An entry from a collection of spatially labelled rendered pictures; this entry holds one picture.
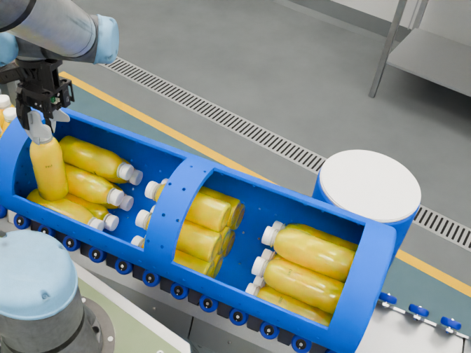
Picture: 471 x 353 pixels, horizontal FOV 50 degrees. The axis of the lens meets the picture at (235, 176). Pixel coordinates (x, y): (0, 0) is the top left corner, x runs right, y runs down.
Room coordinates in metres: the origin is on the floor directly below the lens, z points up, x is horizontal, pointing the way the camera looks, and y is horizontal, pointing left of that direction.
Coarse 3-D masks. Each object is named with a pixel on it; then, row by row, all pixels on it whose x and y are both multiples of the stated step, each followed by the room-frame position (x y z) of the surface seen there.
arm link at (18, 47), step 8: (0, 40) 0.67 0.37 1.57; (8, 40) 0.67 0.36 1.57; (16, 40) 0.68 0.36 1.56; (24, 40) 0.69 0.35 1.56; (0, 48) 0.66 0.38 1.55; (8, 48) 0.67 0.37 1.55; (16, 48) 0.68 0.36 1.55; (24, 48) 0.69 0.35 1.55; (32, 48) 0.69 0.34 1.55; (40, 48) 0.69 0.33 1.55; (0, 56) 0.66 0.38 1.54; (8, 56) 0.67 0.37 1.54; (16, 56) 0.68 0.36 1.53; (24, 56) 0.70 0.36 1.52; (32, 56) 0.69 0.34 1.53; (40, 56) 0.69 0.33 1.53; (0, 64) 0.67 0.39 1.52
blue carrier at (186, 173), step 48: (0, 144) 0.83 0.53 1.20; (96, 144) 1.01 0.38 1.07; (144, 144) 0.87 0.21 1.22; (0, 192) 0.77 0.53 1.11; (144, 192) 0.93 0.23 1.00; (192, 192) 0.73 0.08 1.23; (240, 192) 0.88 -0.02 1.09; (288, 192) 0.77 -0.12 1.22; (96, 240) 0.69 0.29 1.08; (240, 240) 0.82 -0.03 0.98; (384, 240) 0.65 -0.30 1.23; (192, 288) 0.62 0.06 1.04; (240, 288) 0.69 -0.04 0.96; (336, 336) 0.51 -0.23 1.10
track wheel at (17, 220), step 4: (16, 216) 0.81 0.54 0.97; (20, 216) 0.81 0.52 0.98; (24, 216) 0.81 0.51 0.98; (16, 220) 0.81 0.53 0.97; (20, 220) 0.81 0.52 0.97; (24, 220) 0.81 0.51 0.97; (28, 220) 0.81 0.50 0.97; (16, 224) 0.80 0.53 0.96; (20, 224) 0.80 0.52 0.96; (24, 224) 0.80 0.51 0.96; (28, 224) 0.80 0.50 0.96; (20, 228) 0.79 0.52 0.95; (24, 228) 0.79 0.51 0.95
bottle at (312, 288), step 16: (272, 272) 0.63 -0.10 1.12; (288, 272) 0.63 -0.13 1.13; (304, 272) 0.63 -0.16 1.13; (272, 288) 0.62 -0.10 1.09; (288, 288) 0.60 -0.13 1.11; (304, 288) 0.60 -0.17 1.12; (320, 288) 0.60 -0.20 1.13; (336, 288) 0.60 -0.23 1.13; (320, 304) 0.58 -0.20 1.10; (336, 304) 0.58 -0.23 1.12
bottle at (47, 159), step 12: (36, 144) 0.81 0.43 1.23; (48, 144) 0.81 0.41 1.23; (36, 156) 0.79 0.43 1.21; (48, 156) 0.80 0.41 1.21; (60, 156) 0.82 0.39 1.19; (36, 168) 0.79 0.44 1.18; (48, 168) 0.79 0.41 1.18; (60, 168) 0.81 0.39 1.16; (36, 180) 0.80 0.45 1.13; (48, 180) 0.79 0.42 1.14; (60, 180) 0.81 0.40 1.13; (48, 192) 0.79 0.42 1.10; (60, 192) 0.80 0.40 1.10
